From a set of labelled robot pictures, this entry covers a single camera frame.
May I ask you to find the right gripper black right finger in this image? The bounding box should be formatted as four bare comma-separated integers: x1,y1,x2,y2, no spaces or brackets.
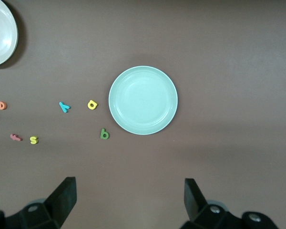
180,178,244,229

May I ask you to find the yellow letter a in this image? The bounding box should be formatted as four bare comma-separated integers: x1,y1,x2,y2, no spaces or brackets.
87,99,99,110

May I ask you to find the green letter b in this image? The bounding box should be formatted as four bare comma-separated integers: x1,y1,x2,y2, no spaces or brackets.
100,128,111,140

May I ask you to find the light green plate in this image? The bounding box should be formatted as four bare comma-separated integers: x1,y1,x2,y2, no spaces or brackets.
108,65,179,135

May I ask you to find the cyan letter k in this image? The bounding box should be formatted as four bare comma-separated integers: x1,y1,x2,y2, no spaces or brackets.
59,102,71,114

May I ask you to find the beige plate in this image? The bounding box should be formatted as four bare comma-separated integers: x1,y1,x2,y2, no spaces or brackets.
0,0,19,68

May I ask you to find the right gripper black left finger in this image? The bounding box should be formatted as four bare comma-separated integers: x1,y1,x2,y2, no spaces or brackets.
19,177,77,229

